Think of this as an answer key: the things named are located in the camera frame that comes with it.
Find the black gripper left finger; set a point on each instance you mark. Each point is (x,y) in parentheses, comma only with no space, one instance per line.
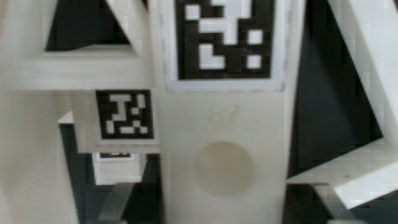
(115,205)

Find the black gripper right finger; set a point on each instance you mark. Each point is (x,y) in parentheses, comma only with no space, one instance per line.
(340,213)

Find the white chair back frame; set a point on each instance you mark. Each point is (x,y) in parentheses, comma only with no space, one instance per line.
(225,117)

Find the white chair leg with tag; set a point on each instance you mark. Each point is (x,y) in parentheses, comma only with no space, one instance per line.
(118,168)

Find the white chair seat plate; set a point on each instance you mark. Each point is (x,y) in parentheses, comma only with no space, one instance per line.
(115,120)

